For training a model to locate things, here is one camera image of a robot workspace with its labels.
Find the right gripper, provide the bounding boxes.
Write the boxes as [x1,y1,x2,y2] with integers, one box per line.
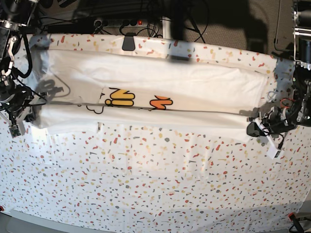
[4,93,40,136]

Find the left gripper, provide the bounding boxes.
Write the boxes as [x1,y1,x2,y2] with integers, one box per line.
[246,107,295,159]

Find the white printed T-shirt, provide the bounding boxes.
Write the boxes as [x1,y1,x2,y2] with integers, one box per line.
[34,50,268,141]

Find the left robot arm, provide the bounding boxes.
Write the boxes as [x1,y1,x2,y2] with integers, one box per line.
[246,0,311,159]

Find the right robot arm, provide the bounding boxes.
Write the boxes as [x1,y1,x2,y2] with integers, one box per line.
[0,0,44,137]

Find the red black corner clamp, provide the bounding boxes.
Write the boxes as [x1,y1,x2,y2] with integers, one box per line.
[288,213,304,233]

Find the terrazzo patterned tablecloth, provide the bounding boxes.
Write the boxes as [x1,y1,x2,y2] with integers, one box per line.
[0,34,311,233]

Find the black table clamp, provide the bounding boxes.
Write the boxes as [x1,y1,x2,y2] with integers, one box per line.
[122,33,136,51]

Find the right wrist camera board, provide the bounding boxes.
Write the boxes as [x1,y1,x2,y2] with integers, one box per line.
[9,125,21,138]

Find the black cables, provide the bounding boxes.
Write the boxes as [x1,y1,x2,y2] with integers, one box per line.
[92,0,212,44]

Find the grey metal post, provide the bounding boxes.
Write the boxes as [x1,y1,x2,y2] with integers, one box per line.
[161,16,172,39]

